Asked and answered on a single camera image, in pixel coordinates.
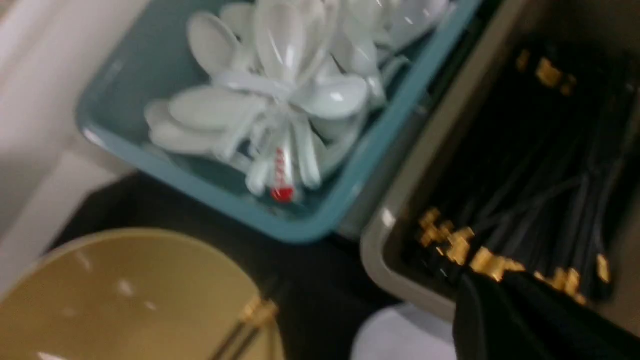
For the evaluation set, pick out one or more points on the upper white square dish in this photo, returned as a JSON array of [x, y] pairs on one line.
[[404, 332]]

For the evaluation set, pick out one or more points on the pile of black chopsticks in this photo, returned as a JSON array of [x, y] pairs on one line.
[[529, 188]]

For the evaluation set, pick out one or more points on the brown plastic bin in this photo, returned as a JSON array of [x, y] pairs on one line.
[[613, 24]]

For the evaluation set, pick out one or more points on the large white plastic tub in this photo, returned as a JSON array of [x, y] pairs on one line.
[[50, 50]]

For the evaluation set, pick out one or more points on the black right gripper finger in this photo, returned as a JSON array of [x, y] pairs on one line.
[[523, 319]]

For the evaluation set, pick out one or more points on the yellow noodle bowl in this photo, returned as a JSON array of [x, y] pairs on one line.
[[126, 294]]

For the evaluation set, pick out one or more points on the pile of white spoons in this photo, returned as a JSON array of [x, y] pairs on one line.
[[292, 83]]

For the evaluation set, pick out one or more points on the teal plastic bin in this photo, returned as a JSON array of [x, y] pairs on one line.
[[153, 61]]

